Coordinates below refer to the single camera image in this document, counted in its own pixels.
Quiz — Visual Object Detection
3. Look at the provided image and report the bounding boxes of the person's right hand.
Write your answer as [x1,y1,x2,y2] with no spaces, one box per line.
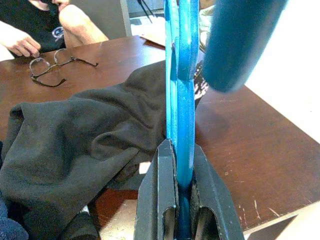
[9,32,42,59]

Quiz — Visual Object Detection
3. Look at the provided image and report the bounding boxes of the white paper sheet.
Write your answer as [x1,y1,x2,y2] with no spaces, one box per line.
[129,14,167,48]

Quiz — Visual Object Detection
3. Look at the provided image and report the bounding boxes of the person's left hand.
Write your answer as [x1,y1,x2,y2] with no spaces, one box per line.
[52,0,72,10]

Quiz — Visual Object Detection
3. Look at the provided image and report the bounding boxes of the blue plastic hanger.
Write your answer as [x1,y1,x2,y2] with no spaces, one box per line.
[163,0,290,240]

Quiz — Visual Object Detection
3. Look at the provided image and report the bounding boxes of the brown wooden table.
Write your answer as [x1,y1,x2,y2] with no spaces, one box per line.
[0,34,320,233]

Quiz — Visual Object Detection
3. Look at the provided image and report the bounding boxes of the thin-framed eyeglasses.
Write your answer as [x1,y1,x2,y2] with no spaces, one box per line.
[28,48,99,88]

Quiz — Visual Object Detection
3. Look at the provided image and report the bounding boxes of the navy blue knit t-shirt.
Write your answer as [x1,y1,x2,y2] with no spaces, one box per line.
[0,139,30,240]

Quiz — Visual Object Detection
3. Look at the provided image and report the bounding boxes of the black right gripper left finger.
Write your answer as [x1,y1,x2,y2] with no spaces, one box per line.
[133,138,180,240]

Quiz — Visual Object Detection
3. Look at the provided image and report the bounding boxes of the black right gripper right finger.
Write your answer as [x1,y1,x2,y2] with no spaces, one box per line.
[189,144,245,240]

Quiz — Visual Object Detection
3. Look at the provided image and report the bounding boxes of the black cotton shirt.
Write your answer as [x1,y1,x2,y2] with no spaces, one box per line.
[0,59,210,240]

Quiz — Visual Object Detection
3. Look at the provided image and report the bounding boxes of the person's torso black shirt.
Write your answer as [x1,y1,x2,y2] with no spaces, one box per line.
[0,0,67,54]

